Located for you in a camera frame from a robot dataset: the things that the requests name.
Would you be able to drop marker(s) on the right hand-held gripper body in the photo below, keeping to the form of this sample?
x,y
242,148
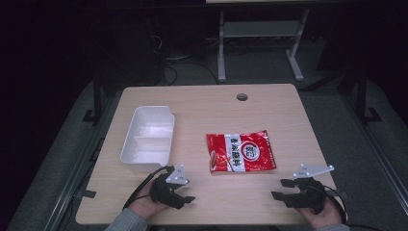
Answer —
x,y
308,194

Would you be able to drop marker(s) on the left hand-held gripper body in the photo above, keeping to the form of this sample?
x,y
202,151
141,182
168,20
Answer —
x,y
164,191

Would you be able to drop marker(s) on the white plastic divided container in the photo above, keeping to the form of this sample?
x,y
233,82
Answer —
x,y
148,138

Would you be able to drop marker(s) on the red and white snack packet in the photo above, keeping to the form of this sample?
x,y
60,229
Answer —
x,y
241,152

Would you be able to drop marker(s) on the person's left hand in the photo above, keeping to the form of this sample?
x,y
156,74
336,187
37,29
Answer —
x,y
145,205

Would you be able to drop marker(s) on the person's right hand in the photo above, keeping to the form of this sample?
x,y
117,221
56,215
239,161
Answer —
x,y
322,216

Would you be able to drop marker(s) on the grey tape strip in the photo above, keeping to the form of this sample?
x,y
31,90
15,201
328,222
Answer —
x,y
86,193

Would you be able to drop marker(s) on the black metal stand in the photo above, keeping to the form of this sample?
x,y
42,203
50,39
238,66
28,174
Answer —
x,y
96,99
364,96

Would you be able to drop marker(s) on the white metal desk frame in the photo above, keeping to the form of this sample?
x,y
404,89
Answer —
x,y
261,30

